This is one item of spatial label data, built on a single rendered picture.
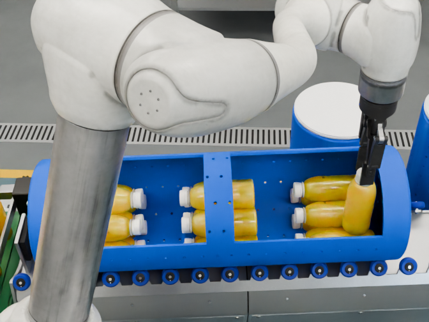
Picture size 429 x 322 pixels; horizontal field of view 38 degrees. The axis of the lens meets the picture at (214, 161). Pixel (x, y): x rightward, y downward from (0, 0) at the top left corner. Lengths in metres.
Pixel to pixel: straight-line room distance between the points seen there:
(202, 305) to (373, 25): 0.85
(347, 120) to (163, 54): 1.28
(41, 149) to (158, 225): 1.90
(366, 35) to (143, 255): 0.70
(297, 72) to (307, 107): 1.10
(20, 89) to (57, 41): 3.19
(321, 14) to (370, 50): 0.11
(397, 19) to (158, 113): 0.59
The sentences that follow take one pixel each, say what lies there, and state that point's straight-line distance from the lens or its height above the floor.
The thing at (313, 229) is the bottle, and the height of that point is 1.02.
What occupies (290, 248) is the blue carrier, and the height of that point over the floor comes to 1.10.
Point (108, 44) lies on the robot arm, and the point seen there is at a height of 1.84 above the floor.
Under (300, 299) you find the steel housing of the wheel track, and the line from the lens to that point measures 1.65.
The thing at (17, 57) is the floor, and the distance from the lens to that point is 4.29.
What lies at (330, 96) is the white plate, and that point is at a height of 1.04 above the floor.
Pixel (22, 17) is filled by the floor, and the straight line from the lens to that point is 4.73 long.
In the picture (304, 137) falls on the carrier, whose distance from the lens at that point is 1.89.
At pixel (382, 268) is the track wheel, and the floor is 0.97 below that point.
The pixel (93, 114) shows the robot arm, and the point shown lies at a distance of 0.80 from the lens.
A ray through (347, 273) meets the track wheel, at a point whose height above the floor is 0.96.
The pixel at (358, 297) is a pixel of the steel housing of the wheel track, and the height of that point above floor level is 0.87.
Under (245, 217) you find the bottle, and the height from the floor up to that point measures 1.13.
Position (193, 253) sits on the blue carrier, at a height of 1.10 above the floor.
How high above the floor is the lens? 2.23
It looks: 43 degrees down
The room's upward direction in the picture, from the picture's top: 2 degrees counter-clockwise
